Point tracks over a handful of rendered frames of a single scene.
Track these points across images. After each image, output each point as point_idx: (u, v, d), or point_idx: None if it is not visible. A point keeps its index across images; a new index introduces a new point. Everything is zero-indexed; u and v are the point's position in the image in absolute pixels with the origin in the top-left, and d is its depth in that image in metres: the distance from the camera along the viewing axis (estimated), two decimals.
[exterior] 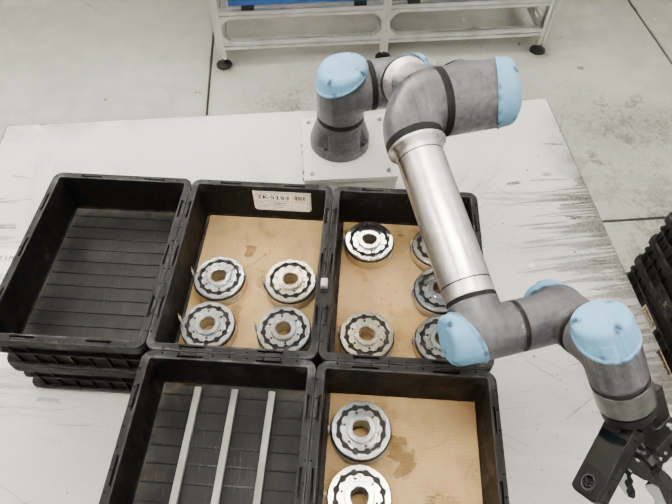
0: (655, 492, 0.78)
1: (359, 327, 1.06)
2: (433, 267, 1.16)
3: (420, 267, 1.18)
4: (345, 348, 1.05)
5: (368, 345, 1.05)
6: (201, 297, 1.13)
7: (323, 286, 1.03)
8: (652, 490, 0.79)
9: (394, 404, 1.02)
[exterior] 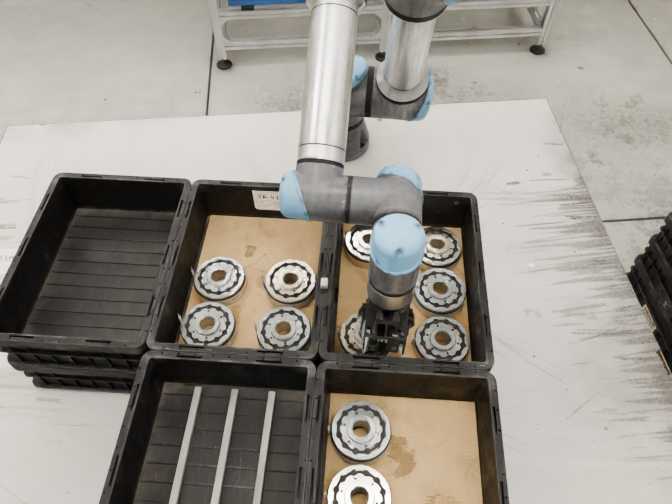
0: None
1: (359, 327, 1.06)
2: (433, 267, 1.16)
3: (420, 267, 1.18)
4: (345, 348, 1.05)
5: (368, 345, 1.05)
6: (201, 297, 1.13)
7: (323, 286, 1.03)
8: None
9: (394, 404, 1.02)
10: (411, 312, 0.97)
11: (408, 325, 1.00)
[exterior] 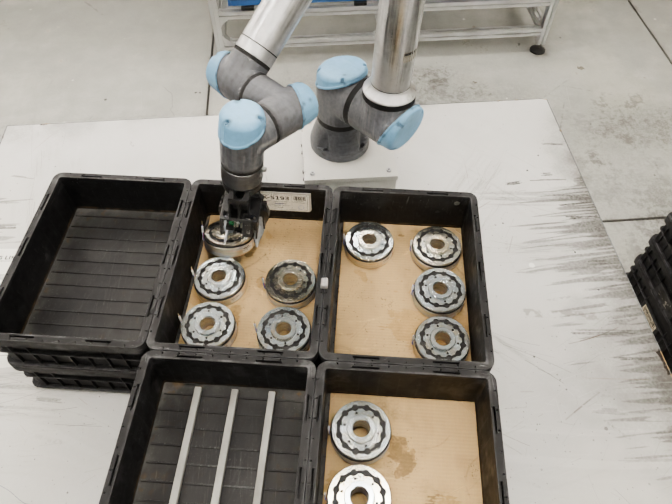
0: None
1: None
2: (433, 267, 1.16)
3: (420, 267, 1.18)
4: (208, 239, 1.16)
5: (229, 236, 1.17)
6: (201, 297, 1.13)
7: (323, 286, 1.03)
8: None
9: (394, 404, 1.02)
10: (265, 203, 1.11)
11: (263, 217, 1.13)
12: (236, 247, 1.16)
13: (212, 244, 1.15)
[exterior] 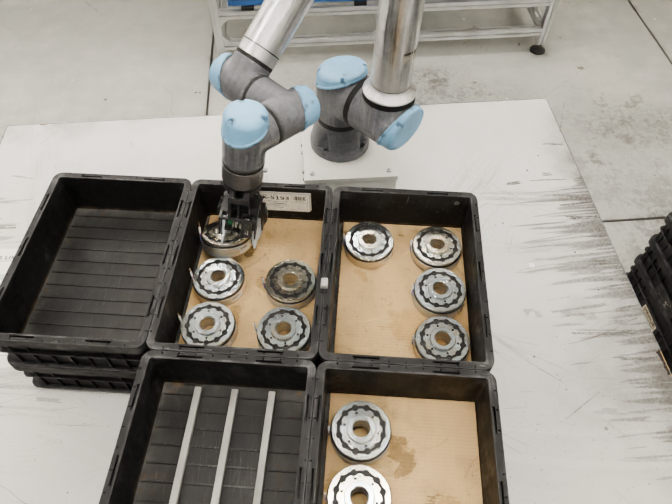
0: None
1: (219, 227, 1.19)
2: (433, 267, 1.16)
3: (420, 267, 1.18)
4: (205, 240, 1.16)
5: (226, 236, 1.17)
6: (201, 299, 1.13)
7: (323, 286, 1.03)
8: None
9: (394, 404, 1.02)
10: (264, 205, 1.11)
11: (262, 218, 1.14)
12: (233, 247, 1.16)
13: (209, 244, 1.16)
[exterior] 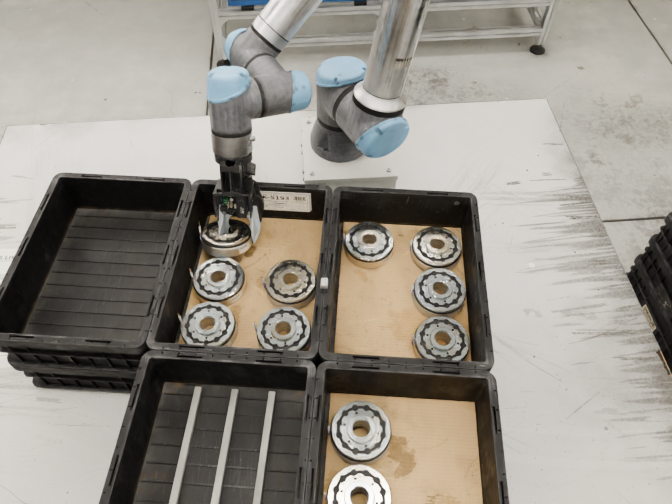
0: None
1: (219, 226, 1.19)
2: (433, 267, 1.16)
3: (420, 267, 1.18)
4: (205, 239, 1.16)
5: (226, 236, 1.17)
6: (201, 299, 1.13)
7: (323, 286, 1.03)
8: None
9: (394, 404, 1.02)
10: (258, 189, 1.13)
11: (258, 206, 1.15)
12: (233, 247, 1.15)
13: (209, 244, 1.16)
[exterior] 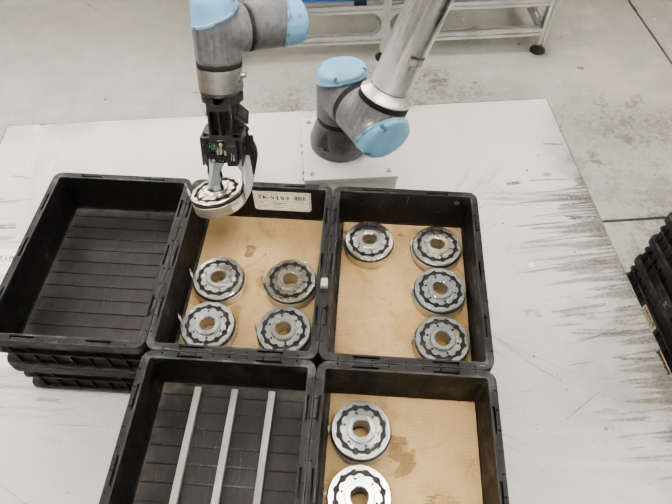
0: None
1: (209, 185, 1.09)
2: (433, 267, 1.16)
3: (420, 267, 1.18)
4: (193, 202, 1.06)
5: (215, 195, 1.06)
6: (201, 299, 1.13)
7: (323, 286, 1.03)
8: None
9: (394, 404, 1.02)
10: (251, 136, 1.02)
11: (251, 155, 1.03)
12: (223, 205, 1.05)
13: (198, 206, 1.06)
